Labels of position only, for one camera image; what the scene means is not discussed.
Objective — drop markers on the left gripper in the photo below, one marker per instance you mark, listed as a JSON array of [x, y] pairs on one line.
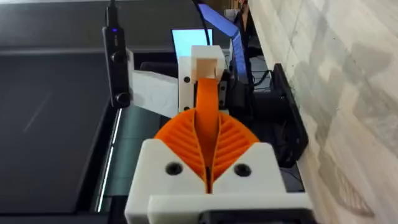
[[155, 93]]

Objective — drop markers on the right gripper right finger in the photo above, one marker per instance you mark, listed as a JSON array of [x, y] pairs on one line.
[[252, 180]]

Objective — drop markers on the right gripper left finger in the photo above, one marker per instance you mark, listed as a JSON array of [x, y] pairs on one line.
[[155, 174]]

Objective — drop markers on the lit computer monitor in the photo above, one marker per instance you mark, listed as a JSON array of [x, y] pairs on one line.
[[189, 42]]

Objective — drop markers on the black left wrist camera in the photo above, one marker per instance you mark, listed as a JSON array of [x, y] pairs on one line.
[[116, 67]]

